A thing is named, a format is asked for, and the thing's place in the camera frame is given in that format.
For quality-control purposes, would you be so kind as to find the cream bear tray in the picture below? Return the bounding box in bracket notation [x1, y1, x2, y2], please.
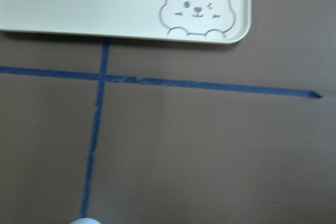
[1, 0, 251, 44]

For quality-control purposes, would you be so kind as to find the light blue cup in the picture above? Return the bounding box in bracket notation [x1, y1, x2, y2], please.
[70, 218, 101, 224]

